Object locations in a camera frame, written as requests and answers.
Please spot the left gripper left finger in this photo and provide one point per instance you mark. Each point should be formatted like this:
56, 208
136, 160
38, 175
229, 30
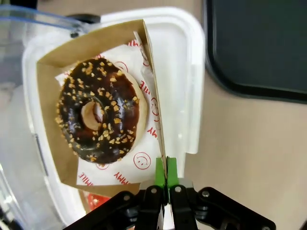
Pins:
160, 172

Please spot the chocolate nut donut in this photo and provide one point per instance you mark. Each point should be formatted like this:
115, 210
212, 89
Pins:
76, 124

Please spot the brown cardboard donut tray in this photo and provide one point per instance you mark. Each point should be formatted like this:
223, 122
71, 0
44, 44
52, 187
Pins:
55, 79

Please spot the white plastic container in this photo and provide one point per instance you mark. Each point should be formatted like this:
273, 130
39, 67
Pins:
175, 72

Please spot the white printed paper liner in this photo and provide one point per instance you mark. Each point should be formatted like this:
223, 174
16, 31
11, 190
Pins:
124, 172

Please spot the black knob lid stand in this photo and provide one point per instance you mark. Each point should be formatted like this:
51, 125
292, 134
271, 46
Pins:
84, 20

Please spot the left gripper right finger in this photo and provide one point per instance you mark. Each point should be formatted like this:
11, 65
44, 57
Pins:
172, 172

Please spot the clear plastic lid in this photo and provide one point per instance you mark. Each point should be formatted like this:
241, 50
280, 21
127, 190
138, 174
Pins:
16, 155

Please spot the dark serving tray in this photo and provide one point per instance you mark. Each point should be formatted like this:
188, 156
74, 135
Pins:
259, 48

